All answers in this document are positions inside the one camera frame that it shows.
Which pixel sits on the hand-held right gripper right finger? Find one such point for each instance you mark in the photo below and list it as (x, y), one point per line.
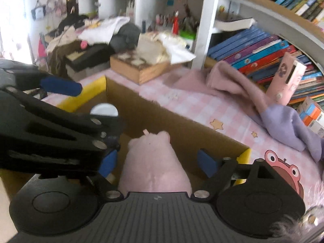
(206, 162)

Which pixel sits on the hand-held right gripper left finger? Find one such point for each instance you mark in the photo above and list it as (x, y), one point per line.
(108, 163)

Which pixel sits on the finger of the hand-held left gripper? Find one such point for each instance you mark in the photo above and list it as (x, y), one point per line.
(63, 131)
(60, 86)

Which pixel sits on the yellow cardboard box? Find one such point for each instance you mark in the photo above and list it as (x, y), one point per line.
(177, 131)

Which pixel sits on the pink plush toy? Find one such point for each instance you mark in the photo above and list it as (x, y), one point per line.
(151, 167)

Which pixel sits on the white spray bottle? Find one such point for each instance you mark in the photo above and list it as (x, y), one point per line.
(103, 109)

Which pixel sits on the brown garment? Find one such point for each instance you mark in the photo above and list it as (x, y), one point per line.
(63, 55)

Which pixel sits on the small pink toy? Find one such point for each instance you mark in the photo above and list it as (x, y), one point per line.
(83, 45)

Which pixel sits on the white shirt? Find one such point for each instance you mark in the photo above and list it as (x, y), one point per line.
(103, 29)

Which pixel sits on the hanging cartoon bag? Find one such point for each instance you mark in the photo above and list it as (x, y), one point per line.
(39, 11)

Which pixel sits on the dark grey garment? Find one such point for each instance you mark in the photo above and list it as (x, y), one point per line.
(126, 38)

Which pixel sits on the wooden chess box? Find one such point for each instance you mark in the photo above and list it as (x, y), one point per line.
(141, 73)

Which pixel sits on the pink and purple cloth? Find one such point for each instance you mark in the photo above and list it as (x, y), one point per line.
(278, 121)

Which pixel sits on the cream wrapped bundle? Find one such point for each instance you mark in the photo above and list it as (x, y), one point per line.
(151, 48)

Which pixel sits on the fluffy grey plush toy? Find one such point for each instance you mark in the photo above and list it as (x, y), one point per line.
(303, 220)

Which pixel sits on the orange white carton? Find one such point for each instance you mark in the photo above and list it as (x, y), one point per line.
(311, 110)
(315, 126)

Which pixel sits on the pink cartoon case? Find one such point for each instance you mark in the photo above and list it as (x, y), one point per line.
(286, 78)

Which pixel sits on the green tray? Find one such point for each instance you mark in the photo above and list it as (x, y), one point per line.
(188, 34)

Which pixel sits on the red figurine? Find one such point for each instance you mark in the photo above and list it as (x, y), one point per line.
(175, 24)

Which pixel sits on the grey paperback book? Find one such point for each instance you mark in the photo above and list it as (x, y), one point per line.
(235, 24)

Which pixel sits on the white bookshelf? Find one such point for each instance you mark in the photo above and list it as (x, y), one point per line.
(206, 17)

